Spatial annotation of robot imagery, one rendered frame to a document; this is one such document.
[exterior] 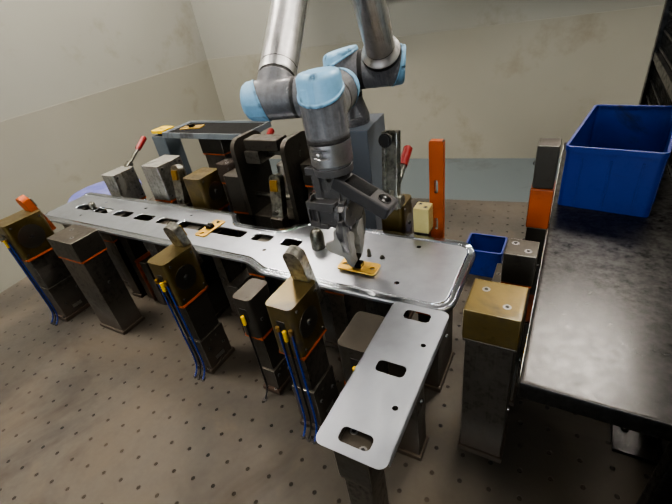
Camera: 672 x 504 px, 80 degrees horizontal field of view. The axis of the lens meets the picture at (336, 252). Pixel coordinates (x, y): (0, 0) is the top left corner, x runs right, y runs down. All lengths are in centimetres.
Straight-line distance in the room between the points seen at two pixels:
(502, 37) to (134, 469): 364
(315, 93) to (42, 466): 98
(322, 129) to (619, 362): 53
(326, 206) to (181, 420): 62
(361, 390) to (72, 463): 74
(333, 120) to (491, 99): 332
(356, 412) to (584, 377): 29
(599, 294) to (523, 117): 331
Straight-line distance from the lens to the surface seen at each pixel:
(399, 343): 65
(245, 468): 93
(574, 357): 63
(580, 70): 391
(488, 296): 65
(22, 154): 349
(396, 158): 89
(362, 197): 69
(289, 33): 89
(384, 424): 56
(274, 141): 106
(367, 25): 119
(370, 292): 75
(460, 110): 397
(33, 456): 122
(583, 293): 73
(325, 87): 65
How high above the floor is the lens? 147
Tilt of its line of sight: 32 degrees down
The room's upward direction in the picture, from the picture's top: 10 degrees counter-clockwise
